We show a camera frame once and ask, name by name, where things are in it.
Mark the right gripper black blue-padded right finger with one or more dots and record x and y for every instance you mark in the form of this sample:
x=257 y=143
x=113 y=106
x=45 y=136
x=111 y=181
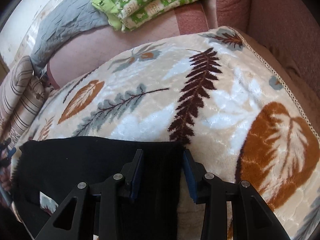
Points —
x=251 y=216

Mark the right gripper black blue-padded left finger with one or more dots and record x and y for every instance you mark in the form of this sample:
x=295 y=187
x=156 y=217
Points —
x=98 y=208

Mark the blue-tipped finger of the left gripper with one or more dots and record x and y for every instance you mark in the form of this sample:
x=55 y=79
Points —
x=6 y=153

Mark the black pants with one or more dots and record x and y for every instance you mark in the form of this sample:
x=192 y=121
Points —
x=55 y=166

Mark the beige striped folded blanket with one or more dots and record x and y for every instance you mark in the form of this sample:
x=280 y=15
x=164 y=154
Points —
x=22 y=97

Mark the cream leaf-pattern fleece blanket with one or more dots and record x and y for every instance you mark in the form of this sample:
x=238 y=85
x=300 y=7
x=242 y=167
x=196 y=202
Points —
x=242 y=113

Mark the grey quilted cloth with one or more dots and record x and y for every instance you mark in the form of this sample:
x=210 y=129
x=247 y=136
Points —
x=68 y=19

